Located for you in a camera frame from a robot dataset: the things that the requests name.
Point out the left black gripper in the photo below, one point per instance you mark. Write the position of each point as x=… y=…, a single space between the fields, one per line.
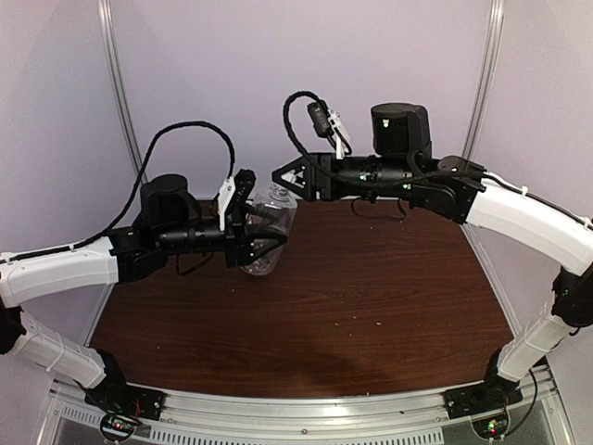
x=240 y=247

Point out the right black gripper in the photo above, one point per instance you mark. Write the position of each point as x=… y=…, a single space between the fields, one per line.
x=311 y=181

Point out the clear plastic bottle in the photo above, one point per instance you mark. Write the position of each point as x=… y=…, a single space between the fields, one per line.
x=277 y=197

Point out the white flip bottle cap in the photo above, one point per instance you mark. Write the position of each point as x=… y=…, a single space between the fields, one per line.
x=294 y=178

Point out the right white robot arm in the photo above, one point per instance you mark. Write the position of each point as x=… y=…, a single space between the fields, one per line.
x=402 y=166

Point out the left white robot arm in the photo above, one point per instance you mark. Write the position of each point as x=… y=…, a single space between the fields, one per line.
x=170 y=224

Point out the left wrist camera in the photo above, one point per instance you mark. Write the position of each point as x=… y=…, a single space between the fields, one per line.
x=233 y=194

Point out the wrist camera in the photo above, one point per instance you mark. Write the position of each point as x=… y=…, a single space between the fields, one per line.
x=327 y=125
x=233 y=194

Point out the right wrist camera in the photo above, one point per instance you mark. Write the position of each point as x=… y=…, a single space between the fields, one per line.
x=327 y=125

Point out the front aluminium rail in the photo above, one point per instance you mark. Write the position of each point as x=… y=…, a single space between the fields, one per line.
x=417 y=417

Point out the left aluminium frame post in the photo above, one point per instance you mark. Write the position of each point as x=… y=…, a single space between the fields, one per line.
x=107 y=28

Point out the aluminium frame post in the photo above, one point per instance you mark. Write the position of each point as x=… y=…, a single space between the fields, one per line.
x=494 y=30
x=107 y=28

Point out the right aluminium frame post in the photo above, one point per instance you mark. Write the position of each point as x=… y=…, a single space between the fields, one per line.
x=494 y=30

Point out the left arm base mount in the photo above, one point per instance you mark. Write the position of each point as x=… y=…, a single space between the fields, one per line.
x=126 y=409

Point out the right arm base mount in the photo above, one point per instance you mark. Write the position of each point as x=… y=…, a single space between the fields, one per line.
x=487 y=403

